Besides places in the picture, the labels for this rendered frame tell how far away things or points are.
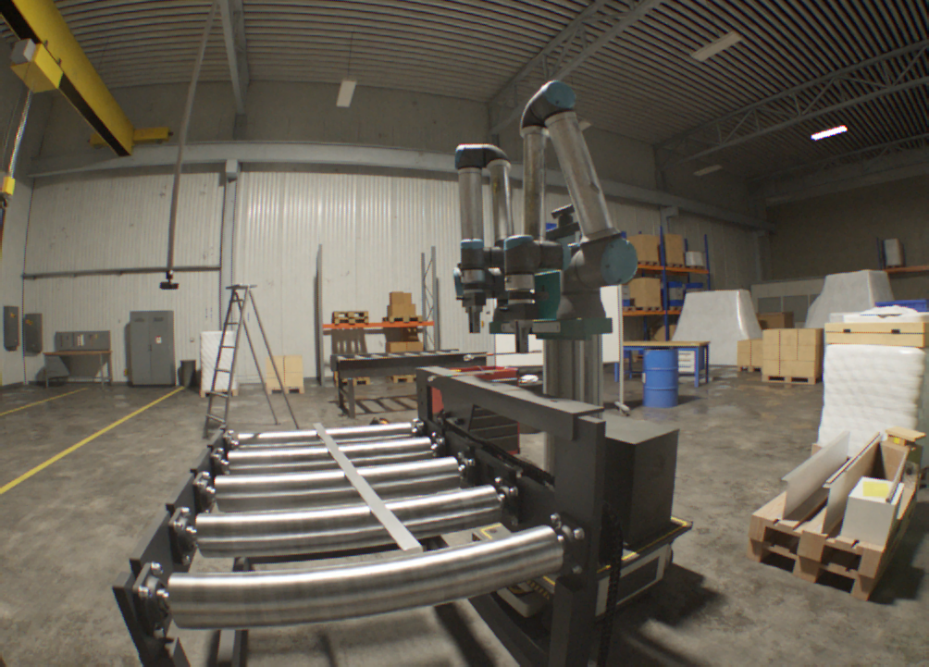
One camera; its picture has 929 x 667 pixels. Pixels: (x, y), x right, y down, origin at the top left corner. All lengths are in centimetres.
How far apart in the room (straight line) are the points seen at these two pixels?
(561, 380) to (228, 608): 164
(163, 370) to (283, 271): 402
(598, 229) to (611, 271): 15
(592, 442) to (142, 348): 1111
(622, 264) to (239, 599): 136
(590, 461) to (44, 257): 1364
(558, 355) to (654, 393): 483
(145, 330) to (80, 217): 400
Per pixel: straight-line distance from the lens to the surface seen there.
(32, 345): 1363
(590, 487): 94
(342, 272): 1147
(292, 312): 1133
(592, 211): 145
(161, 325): 1133
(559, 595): 112
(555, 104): 152
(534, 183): 153
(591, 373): 178
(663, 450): 206
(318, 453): 164
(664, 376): 669
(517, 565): 91
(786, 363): 929
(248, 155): 1165
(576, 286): 157
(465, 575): 87
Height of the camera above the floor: 136
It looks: 1 degrees up
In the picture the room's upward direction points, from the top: 2 degrees counter-clockwise
